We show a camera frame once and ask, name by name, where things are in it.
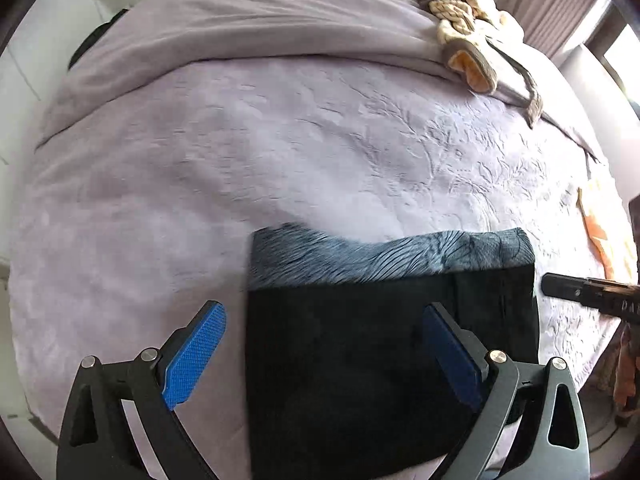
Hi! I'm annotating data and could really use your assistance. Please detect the beige and brown knit garment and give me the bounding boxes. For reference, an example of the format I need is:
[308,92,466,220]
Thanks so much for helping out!
[415,0,546,129]

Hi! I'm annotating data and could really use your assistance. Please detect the orange fleece garment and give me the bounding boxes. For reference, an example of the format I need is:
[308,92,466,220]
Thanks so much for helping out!
[576,186,617,279]

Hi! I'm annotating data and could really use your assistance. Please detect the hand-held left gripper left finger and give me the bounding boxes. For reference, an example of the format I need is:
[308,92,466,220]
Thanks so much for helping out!
[56,300,227,480]

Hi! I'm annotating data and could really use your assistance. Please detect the black pants with blue lining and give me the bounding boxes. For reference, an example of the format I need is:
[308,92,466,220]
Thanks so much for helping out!
[244,222,542,480]

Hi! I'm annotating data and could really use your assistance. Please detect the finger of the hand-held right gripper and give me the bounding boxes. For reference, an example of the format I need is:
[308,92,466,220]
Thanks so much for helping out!
[541,272,640,323]

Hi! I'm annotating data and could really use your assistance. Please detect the grey-lavender folded blanket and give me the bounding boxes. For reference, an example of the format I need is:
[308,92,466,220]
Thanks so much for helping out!
[36,0,601,161]

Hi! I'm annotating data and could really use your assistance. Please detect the grey curtain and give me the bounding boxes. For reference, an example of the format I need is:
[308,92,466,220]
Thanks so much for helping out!
[500,0,610,63]

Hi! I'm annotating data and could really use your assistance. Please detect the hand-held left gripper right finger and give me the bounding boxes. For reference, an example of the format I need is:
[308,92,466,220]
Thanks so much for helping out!
[421,301,592,480]

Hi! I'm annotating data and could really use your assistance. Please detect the window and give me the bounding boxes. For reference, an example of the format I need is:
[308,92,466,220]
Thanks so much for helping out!
[602,24,640,123]

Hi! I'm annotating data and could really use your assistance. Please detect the lavender embossed bedspread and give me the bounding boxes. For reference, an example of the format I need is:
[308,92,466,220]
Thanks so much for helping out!
[7,55,637,480]

